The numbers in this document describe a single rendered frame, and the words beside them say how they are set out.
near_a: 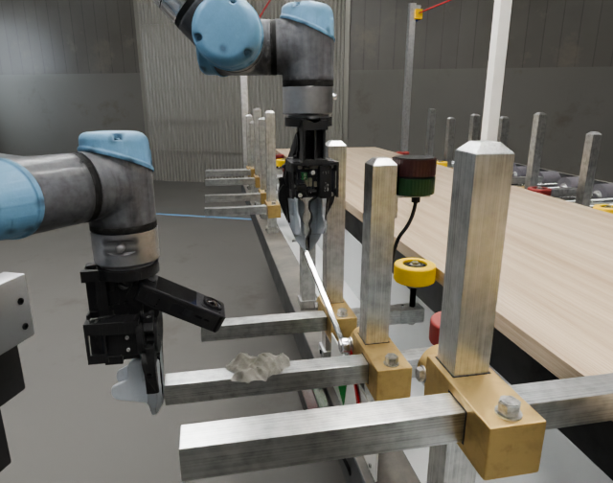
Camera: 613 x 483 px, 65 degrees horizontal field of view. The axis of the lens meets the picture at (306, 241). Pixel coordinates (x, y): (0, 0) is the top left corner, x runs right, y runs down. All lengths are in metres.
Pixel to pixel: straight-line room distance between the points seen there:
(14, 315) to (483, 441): 0.57
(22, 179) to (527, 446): 0.49
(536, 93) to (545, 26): 0.78
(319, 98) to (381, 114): 6.17
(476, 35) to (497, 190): 6.52
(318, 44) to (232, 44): 0.18
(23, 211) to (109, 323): 0.18
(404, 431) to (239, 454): 0.14
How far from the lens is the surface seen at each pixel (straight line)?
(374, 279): 0.69
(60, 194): 0.52
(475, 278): 0.44
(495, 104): 2.27
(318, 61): 0.71
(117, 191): 0.55
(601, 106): 7.19
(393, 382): 0.68
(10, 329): 0.73
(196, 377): 0.68
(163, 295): 0.61
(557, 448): 0.76
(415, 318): 0.99
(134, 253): 0.58
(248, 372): 0.65
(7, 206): 0.50
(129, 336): 0.62
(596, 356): 0.73
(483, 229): 0.43
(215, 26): 0.57
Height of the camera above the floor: 1.21
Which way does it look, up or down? 16 degrees down
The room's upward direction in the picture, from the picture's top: straight up
